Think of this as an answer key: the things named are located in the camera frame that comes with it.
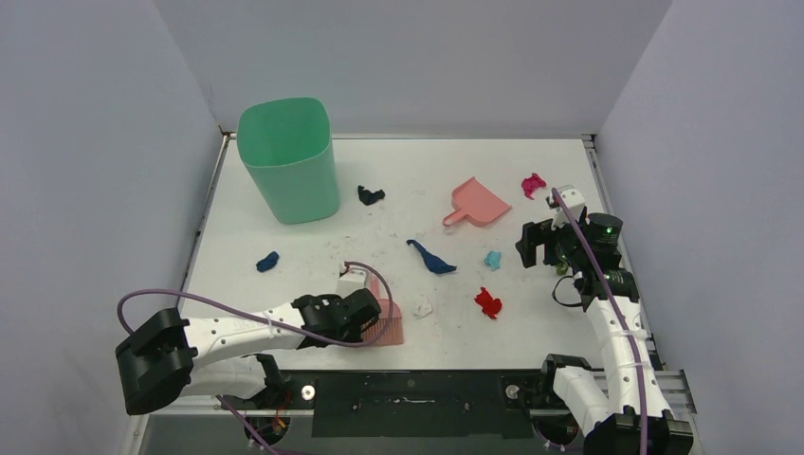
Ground pink plastic hand brush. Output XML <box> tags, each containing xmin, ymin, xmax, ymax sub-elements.
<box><xmin>362</xmin><ymin>275</ymin><xmax>405</xmax><ymax>347</ymax></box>

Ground pink plastic dustpan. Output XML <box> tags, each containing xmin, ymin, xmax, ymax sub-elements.
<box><xmin>442</xmin><ymin>177</ymin><xmax>512</xmax><ymax>228</ymax></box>

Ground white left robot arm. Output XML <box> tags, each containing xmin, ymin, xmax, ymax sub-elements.
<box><xmin>115</xmin><ymin>288</ymin><xmax>381</xmax><ymax>415</ymax></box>

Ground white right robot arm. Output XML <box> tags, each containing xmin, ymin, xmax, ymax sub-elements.
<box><xmin>515</xmin><ymin>212</ymin><xmax>694</xmax><ymax>454</ymax></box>

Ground magenta paper scrap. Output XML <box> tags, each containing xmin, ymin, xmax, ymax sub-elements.
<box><xmin>521</xmin><ymin>173</ymin><xmax>547</xmax><ymax>200</ymax></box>

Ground light blue paper scrap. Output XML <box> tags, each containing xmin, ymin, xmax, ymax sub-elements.
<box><xmin>484</xmin><ymin>250</ymin><xmax>502</xmax><ymax>271</ymax></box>

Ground white paper scrap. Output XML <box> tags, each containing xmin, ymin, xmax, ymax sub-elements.
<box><xmin>413</xmin><ymin>299</ymin><xmax>433</xmax><ymax>319</ymax></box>

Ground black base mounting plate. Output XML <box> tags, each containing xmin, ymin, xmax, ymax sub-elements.
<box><xmin>224</xmin><ymin>370</ymin><xmax>580</xmax><ymax>442</ymax></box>

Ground red paper scrap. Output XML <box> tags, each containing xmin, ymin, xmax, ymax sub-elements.
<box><xmin>474</xmin><ymin>287</ymin><xmax>503</xmax><ymax>320</ymax></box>

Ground small dark blue paper scrap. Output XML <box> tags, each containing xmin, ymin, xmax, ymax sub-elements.
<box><xmin>255</xmin><ymin>251</ymin><xmax>280</xmax><ymax>273</ymax></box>

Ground long dark blue paper scrap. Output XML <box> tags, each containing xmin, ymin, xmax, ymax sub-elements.
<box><xmin>406</xmin><ymin>239</ymin><xmax>457</xmax><ymax>275</ymax></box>

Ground black paper scrap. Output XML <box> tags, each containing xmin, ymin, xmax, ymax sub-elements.
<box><xmin>357</xmin><ymin>185</ymin><xmax>386</xmax><ymax>206</ymax></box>

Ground green plastic waste bin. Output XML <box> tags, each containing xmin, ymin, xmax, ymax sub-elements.
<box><xmin>236</xmin><ymin>97</ymin><xmax>339</xmax><ymax>225</ymax></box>

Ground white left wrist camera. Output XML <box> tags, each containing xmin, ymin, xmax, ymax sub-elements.
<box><xmin>335</xmin><ymin>264</ymin><xmax>371</xmax><ymax>298</ymax></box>

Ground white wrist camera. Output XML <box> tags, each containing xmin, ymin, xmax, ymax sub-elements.
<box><xmin>335</xmin><ymin>264</ymin><xmax>371</xmax><ymax>298</ymax></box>
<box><xmin>546</xmin><ymin>185</ymin><xmax>586</xmax><ymax>230</ymax></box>

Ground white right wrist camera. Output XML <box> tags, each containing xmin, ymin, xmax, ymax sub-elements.
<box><xmin>546</xmin><ymin>185</ymin><xmax>586</xmax><ymax>230</ymax></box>

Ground aluminium frame rail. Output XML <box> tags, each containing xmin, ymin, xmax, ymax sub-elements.
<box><xmin>128</xmin><ymin>370</ymin><xmax>699</xmax><ymax>417</ymax></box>

